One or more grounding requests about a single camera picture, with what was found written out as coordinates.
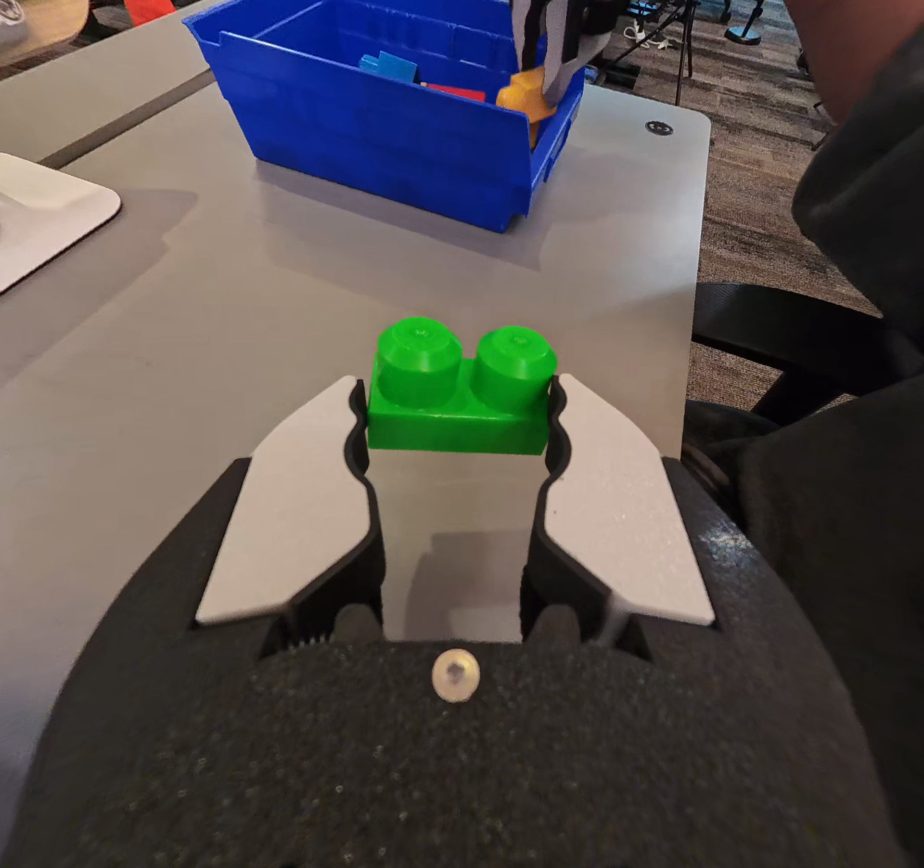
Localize black office chair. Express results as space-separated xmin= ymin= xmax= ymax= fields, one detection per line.
xmin=693 ymin=283 xmax=903 ymax=407

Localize green two-stud toy block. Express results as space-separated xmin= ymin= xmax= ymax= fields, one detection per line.
xmin=367 ymin=316 xmax=560 ymax=456

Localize yellow one-stud toy block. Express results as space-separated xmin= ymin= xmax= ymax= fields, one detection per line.
xmin=496 ymin=68 xmax=558 ymax=150

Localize person's grey sweatshirt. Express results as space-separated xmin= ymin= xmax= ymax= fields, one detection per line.
xmin=686 ymin=30 xmax=924 ymax=868

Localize grey desk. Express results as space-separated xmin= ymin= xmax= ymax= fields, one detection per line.
xmin=0 ymin=0 xmax=714 ymax=811

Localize blue one-stud toy block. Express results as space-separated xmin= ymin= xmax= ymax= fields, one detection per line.
xmin=359 ymin=51 xmax=421 ymax=83

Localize white tablet stand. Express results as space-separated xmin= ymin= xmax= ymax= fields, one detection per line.
xmin=0 ymin=153 xmax=122 ymax=295

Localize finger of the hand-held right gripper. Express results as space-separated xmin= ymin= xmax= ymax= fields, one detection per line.
xmin=510 ymin=0 xmax=544 ymax=78
xmin=541 ymin=0 xmax=615 ymax=107

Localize blue plastic bin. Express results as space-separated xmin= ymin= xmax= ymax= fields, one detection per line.
xmin=182 ymin=0 xmax=587 ymax=235

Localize person's right forearm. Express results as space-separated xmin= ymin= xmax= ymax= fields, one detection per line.
xmin=761 ymin=0 xmax=924 ymax=125

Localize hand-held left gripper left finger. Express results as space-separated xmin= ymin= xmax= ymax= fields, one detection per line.
xmin=195 ymin=375 xmax=385 ymax=644

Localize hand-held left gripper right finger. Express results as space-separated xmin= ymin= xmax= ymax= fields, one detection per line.
xmin=521 ymin=373 xmax=717 ymax=648

